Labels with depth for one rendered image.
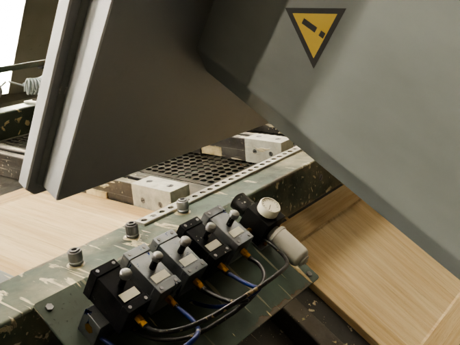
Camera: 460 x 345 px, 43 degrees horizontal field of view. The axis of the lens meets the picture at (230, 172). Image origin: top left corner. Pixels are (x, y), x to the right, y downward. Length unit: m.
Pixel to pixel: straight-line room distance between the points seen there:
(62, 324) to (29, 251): 0.32
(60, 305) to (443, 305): 1.14
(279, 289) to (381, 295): 0.58
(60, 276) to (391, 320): 0.91
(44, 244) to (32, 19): 4.49
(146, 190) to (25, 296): 0.44
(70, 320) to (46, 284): 0.09
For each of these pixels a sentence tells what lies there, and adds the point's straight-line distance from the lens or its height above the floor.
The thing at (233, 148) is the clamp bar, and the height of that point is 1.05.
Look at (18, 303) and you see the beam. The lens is 0.96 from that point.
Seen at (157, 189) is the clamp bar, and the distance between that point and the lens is 1.28.
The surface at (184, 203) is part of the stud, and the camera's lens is 1.18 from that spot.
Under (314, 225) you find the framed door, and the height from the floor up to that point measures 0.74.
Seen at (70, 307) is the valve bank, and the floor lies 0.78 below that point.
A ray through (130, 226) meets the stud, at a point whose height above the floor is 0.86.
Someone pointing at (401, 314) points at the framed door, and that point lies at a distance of 1.64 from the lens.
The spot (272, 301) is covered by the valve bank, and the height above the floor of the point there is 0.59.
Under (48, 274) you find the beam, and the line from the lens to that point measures 1.02.
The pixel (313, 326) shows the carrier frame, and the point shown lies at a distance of 1.39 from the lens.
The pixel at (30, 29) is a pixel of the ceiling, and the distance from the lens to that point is 5.66.
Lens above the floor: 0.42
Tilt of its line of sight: 20 degrees up
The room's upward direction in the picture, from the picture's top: 48 degrees counter-clockwise
